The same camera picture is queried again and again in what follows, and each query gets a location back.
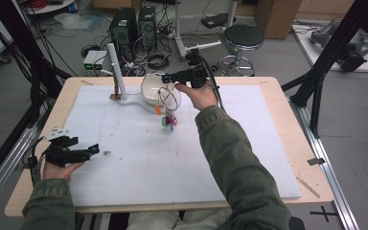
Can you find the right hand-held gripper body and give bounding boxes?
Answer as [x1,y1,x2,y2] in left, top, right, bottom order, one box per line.
[171,53,211,89]

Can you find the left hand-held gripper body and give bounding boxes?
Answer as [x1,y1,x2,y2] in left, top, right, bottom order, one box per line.
[40,126,92,168]

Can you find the white eggshell bowl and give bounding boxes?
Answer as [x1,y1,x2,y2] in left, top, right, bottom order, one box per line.
[140,72,183,108]

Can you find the small colourful toy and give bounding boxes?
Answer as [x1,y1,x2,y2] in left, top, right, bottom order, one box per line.
[153,83,180,132]

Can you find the person's left hand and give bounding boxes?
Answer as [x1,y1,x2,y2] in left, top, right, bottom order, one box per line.
[42,160,86,182]

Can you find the person's right hand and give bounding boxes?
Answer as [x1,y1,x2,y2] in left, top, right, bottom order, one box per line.
[173,79,220,112]

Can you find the white foam mat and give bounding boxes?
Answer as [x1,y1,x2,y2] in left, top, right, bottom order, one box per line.
[62,83,302,208]

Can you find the white jewelry stand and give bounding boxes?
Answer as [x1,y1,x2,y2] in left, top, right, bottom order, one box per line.
[100,42,169,116]

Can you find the small black computer tower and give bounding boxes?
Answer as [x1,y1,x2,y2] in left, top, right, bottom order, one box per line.
[137,5,157,51]

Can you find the flat black device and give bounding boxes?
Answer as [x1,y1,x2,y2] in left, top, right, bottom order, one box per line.
[200,12,238,30]

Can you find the black round stool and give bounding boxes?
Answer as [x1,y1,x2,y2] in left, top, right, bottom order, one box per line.
[218,24,265,78]

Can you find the large black computer tower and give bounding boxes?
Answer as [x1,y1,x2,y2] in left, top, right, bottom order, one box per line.
[109,7,139,55]

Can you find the small white box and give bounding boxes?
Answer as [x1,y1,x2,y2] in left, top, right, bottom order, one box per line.
[82,50,100,72]
[93,50,109,72]

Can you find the brown cardboard box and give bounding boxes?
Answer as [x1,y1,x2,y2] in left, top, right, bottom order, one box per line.
[254,0,303,40]

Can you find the person's legs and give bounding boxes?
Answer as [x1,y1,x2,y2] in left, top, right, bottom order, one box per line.
[126,208,235,230]

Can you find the clear plastic sheet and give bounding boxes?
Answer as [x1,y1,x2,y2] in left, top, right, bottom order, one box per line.
[53,11,104,32]

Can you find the round white table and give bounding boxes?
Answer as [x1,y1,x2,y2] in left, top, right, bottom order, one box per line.
[23,0,78,15]

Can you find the white board with grey device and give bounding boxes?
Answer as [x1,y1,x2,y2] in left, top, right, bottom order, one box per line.
[291,21,368,75]

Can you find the thin wooden stick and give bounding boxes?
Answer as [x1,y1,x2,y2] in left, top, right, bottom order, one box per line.
[296,176,321,199]

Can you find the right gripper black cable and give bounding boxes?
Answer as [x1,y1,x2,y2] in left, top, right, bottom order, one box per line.
[190,53,227,113]

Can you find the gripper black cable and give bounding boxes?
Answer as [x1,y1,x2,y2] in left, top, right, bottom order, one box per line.
[27,136,47,187]
[190,53,227,113]

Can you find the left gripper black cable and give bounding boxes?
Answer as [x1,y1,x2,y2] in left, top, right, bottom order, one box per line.
[27,136,47,187]

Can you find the white desk frame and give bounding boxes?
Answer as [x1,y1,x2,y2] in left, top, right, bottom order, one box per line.
[173,0,239,60]

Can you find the black frame with cables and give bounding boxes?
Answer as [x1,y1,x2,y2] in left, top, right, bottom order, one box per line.
[0,0,78,193]

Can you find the black metal frame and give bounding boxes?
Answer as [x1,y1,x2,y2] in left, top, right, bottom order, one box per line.
[281,0,368,139]

